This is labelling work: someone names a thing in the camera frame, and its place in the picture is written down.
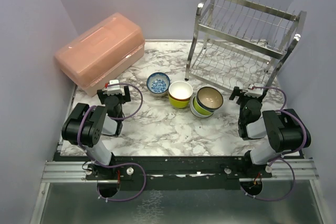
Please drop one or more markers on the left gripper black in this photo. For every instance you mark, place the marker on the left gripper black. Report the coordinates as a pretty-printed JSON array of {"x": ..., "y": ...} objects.
[{"x": 124, "y": 98}]

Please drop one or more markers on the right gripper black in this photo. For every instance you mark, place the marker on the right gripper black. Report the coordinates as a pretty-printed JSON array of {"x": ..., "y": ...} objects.
[{"x": 238, "y": 92}]

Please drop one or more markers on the dark teal beige bowl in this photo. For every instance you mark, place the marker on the dark teal beige bowl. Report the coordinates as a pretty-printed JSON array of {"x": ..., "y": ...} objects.
[{"x": 209, "y": 98}]

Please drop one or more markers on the lime green white bowl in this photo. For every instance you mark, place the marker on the lime green white bowl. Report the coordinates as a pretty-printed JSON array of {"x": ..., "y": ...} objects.
[{"x": 200, "y": 109}]

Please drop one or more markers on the stainless steel dish rack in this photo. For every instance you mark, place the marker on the stainless steel dish rack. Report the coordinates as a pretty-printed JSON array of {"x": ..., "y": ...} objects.
[{"x": 237, "y": 43}]

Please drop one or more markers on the white orange bowl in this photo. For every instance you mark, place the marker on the white orange bowl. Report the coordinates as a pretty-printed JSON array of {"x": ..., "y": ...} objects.
[{"x": 180, "y": 90}]

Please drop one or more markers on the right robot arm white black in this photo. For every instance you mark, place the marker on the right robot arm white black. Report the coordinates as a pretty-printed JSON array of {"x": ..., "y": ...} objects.
[{"x": 284, "y": 130}]

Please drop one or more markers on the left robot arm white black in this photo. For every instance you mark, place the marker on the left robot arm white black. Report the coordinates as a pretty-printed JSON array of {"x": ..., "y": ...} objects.
[{"x": 86, "y": 124}]

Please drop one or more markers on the blue white patterned bowl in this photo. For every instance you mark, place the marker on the blue white patterned bowl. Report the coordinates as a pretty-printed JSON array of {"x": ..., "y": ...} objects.
[{"x": 158, "y": 84}]

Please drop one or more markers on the pink plastic storage box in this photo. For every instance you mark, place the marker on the pink plastic storage box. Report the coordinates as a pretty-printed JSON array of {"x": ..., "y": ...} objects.
[{"x": 102, "y": 53}]

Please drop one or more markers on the white grey bottom bowl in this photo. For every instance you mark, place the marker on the white grey bottom bowl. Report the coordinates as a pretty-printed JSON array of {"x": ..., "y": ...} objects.
[{"x": 195, "y": 113}]

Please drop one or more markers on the yellow-green bottom bowl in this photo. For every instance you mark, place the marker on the yellow-green bottom bowl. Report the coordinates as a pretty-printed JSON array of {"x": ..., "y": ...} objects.
[{"x": 179, "y": 104}]

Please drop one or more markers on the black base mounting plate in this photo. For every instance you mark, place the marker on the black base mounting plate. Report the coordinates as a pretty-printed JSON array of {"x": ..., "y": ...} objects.
[{"x": 136, "y": 173}]

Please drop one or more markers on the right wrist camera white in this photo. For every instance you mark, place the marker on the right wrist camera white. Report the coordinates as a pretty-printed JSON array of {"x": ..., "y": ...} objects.
[{"x": 254, "y": 90}]

